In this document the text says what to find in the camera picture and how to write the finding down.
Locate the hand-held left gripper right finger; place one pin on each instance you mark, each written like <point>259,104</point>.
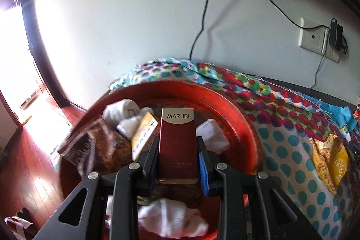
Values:
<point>203,172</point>

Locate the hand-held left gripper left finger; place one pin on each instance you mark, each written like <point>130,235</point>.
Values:
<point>150,161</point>

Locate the yellow box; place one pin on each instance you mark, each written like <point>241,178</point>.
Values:
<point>142,136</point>

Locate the dark red box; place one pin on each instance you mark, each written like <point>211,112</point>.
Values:
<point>177,144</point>

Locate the white sock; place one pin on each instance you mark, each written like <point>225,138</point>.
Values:
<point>211,136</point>
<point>129,126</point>
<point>121,110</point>
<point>168,217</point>

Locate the red round tray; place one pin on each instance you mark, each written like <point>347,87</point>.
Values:
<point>225,113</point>

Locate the yellow snack bag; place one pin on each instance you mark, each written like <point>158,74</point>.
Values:
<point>337,161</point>

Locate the brown packet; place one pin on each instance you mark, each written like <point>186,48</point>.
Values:
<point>95,144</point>

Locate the colourful polka dot cloth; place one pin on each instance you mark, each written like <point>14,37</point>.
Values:
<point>281,130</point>

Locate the white and red bag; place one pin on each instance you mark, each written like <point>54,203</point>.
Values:
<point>17,221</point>

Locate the blue cloth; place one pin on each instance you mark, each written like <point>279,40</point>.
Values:
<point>337,113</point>

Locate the black power adapter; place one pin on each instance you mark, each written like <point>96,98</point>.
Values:
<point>334,34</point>

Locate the dark wooden door frame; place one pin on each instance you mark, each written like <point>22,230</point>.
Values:
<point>42,60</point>

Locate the white wall outlet plate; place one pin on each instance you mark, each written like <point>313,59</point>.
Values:
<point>312,37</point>

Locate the white wall power socket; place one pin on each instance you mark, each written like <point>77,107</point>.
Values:
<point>333,55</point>

